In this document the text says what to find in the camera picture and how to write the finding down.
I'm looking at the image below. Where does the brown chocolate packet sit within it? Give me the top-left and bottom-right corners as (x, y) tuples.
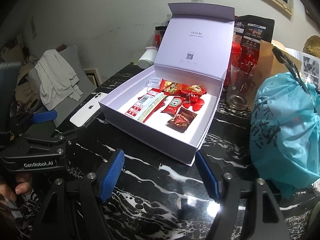
(167, 107), (197, 133)

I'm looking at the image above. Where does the long red seasoning packet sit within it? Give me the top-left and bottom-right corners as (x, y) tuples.
(124, 88), (168, 123)

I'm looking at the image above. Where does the red keychain ornament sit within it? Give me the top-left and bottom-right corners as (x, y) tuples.
(183, 93), (204, 112)

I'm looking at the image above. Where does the red ketchup packet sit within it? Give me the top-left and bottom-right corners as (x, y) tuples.
(161, 96), (185, 115)

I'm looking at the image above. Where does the clear plastic keychain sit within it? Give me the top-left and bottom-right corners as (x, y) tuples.
(146, 77), (162, 91)

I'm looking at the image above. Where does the red gold snack pack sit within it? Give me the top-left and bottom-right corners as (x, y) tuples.
(159, 79), (187, 96)

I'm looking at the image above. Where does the red cartoon snack pack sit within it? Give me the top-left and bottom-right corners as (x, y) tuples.
(181, 85), (207, 96)

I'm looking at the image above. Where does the person's left hand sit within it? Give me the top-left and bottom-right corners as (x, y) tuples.
(0, 173), (33, 204)

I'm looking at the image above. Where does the white cloth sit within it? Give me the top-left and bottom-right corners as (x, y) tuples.
(35, 49), (83, 111)

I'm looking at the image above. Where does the white smartphone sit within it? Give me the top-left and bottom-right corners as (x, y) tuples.
(69, 92), (108, 127)

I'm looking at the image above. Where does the grey chair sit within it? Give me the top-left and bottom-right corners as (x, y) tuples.
(29, 45), (95, 127)

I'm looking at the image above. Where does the white open gift box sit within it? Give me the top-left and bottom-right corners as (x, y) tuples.
(99, 2), (235, 166)

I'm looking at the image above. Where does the blue plastic bag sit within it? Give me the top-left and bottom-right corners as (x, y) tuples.
(249, 72), (319, 198)

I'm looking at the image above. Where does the clear drinking glass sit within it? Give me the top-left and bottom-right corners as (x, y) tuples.
(226, 63), (253, 111)

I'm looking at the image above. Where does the white plastic bottle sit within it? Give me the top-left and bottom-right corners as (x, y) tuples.
(137, 46), (158, 69)

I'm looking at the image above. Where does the brown paper bag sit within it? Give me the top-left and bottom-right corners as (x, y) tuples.
(247, 40), (302, 111)

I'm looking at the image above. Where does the red label jar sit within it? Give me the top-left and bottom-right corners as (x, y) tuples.
(155, 26), (167, 47)

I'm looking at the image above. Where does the black red tea pouch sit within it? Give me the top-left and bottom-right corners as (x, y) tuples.
(224, 15), (274, 87)

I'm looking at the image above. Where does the woven straw hat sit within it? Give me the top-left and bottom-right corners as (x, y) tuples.
(303, 35), (320, 57)

